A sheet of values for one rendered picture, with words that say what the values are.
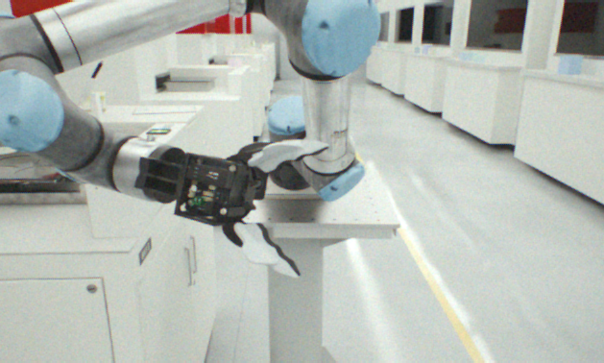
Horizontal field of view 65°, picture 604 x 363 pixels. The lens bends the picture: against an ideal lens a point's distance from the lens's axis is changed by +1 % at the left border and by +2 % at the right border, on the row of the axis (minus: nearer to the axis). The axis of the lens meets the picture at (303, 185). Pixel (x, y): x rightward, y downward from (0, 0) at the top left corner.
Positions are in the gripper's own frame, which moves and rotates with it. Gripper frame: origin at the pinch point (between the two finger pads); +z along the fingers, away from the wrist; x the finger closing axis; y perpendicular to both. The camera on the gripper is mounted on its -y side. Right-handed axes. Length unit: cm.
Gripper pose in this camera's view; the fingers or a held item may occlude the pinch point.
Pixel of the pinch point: (318, 211)
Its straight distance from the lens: 52.7
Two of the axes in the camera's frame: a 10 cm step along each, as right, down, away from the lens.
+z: 9.1, 2.2, -3.5
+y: -3.5, -0.3, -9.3
